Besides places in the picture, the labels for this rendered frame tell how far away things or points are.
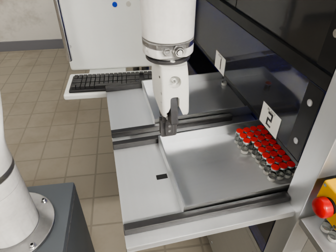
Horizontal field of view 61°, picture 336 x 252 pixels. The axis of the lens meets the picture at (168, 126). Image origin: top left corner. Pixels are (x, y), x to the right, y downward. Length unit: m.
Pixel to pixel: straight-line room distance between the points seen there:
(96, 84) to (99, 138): 1.05
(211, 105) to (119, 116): 0.33
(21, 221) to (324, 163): 0.63
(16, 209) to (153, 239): 0.29
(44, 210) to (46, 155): 1.52
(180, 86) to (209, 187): 0.36
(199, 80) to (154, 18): 0.77
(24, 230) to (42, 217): 0.06
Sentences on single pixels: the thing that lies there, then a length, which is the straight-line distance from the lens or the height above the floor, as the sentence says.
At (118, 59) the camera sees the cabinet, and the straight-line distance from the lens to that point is 1.46.
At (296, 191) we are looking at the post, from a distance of 0.74.
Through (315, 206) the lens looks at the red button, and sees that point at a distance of 0.63.
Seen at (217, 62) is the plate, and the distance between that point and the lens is 1.04.
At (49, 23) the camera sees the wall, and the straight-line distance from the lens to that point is 3.96.
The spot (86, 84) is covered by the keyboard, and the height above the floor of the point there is 0.83.
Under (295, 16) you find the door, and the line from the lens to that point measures 0.69.
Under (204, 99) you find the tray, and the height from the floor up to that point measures 0.88.
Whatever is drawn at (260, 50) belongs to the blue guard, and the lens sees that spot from 0.79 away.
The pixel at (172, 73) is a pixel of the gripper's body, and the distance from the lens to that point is 0.46.
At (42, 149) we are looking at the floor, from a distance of 2.35.
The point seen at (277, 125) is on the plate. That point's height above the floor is 1.03.
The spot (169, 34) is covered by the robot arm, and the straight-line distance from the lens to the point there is 0.44.
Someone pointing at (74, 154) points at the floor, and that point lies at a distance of 2.22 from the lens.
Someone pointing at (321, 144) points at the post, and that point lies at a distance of 0.63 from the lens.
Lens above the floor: 1.45
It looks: 38 degrees down
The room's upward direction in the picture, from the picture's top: straight up
